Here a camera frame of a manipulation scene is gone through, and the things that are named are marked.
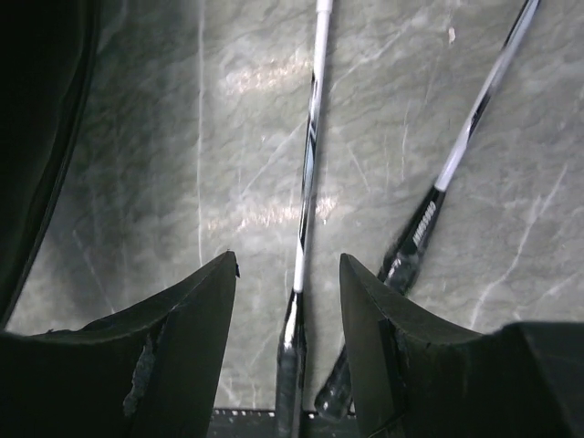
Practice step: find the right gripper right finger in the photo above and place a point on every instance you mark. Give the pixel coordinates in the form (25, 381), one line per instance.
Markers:
(415, 374)

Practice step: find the silver badminton racket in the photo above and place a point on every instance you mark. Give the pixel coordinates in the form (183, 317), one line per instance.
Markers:
(292, 345)
(402, 263)

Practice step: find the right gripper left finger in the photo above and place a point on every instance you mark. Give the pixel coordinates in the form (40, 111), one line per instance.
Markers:
(150, 370)

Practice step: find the black SPORT racket bag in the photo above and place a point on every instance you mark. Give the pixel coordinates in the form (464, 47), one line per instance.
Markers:
(48, 52)

